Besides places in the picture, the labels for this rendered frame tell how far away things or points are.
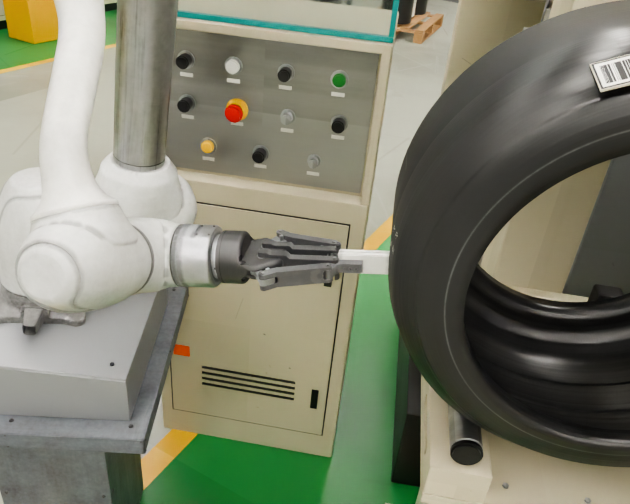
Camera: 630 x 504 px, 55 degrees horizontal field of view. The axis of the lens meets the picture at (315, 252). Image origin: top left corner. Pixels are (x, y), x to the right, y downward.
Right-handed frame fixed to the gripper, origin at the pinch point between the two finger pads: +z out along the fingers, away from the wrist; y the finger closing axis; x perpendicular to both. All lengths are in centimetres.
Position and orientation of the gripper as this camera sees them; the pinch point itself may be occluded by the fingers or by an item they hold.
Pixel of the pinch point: (364, 261)
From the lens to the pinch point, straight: 83.3
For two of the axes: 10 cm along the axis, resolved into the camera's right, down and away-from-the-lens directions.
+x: 0.5, 8.6, 5.1
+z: 9.9, 0.3, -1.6
